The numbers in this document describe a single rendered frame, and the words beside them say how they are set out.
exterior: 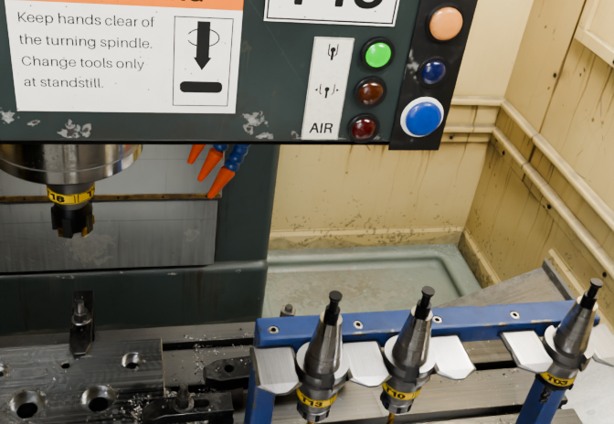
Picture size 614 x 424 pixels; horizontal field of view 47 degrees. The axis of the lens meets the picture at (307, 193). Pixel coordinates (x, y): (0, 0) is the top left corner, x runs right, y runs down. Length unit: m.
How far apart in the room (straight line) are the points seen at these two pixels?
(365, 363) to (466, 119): 1.13
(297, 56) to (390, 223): 1.52
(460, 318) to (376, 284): 1.04
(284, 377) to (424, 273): 1.26
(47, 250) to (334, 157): 0.78
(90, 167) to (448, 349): 0.49
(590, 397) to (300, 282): 0.80
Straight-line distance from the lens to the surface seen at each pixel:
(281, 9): 0.52
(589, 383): 1.56
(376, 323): 0.92
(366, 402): 1.26
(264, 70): 0.54
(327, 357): 0.83
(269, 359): 0.87
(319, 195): 1.91
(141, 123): 0.55
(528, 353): 0.97
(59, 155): 0.71
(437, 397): 1.31
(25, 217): 1.40
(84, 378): 1.15
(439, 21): 0.55
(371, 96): 0.56
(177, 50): 0.52
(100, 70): 0.53
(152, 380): 1.14
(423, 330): 0.85
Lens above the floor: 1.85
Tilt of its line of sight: 34 degrees down
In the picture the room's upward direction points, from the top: 9 degrees clockwise
